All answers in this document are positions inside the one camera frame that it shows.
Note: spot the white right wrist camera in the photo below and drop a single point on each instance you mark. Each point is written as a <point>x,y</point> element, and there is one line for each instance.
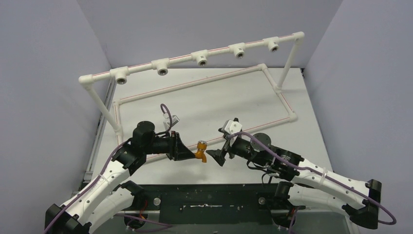
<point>231,127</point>

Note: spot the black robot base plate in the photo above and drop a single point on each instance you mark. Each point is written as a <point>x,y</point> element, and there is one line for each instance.
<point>214,203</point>

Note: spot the white PVC pipe frame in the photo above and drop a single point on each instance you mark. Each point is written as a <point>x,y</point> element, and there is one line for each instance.
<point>263,99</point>

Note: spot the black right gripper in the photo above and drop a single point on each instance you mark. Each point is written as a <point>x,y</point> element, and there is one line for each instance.
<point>229,149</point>

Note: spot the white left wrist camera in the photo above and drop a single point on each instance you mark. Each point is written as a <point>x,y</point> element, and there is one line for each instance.
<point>170,123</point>

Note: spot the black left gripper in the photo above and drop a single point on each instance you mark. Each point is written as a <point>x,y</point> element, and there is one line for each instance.
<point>177,150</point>

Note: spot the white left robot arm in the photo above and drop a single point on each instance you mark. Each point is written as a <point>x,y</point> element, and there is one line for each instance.
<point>111,191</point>

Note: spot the yellow plastic water faucet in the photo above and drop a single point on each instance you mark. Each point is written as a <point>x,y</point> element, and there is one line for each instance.
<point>200,153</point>

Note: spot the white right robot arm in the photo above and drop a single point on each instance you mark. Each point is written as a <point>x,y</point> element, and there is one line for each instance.
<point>304,183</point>

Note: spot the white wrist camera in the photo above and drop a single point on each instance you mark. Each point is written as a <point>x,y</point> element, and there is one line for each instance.
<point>170,123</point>
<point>231,127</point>

